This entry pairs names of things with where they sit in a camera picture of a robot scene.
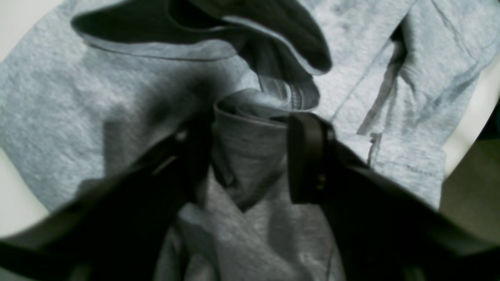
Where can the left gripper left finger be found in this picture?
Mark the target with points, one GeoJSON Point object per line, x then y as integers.
{"type": "Point", "coordinates": [114, 231]}

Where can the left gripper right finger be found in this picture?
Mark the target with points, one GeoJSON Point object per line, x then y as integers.
{"type": "Point", "coordinates": [383, 232]}

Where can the grey T-shirt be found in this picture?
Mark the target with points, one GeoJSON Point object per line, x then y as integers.
{"type": "Point", "coordinates": [95, 84]}

